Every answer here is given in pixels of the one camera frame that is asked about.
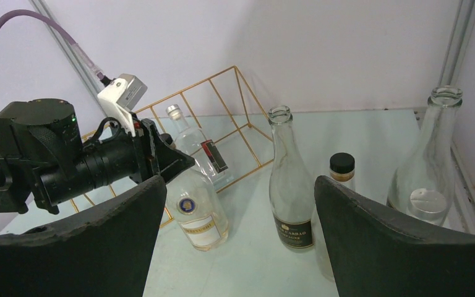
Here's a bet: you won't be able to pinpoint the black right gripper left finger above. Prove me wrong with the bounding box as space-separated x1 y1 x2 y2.
0 176 167 296

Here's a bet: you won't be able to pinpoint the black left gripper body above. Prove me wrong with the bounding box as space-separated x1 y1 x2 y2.
33 119 159 214

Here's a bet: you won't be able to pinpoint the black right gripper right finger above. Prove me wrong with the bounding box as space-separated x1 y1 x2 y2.
314 176 475 296

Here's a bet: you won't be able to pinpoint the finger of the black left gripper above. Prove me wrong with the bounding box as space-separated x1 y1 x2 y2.
155 133 195 184

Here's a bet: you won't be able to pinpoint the clear bottle silver cap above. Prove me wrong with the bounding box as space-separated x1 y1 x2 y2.
166 104 234 190

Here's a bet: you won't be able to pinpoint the clear bottle black cap white label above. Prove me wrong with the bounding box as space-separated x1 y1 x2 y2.
166 164 229 251

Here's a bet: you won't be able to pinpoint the greenish bottle black label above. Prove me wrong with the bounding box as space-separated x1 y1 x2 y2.
386 85 463 226

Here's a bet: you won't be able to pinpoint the clear bottle black gold label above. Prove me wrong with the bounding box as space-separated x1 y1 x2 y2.
268 105 315 252

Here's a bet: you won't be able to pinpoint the clear bottle black cap front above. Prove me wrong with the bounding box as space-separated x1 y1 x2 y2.
310 152 355 282

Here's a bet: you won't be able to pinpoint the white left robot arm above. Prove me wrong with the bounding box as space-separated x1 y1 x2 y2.
0 98 195 215

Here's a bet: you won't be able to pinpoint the gold wire wine rack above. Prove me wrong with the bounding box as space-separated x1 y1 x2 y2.
68 65 275 230

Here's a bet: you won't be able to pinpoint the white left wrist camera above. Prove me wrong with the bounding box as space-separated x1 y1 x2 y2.
97 74 148 137

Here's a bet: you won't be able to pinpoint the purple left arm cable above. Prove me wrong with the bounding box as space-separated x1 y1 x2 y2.
0 9 111 113

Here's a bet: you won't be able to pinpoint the aluminium frame profile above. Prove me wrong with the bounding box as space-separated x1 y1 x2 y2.
438 0 475 86

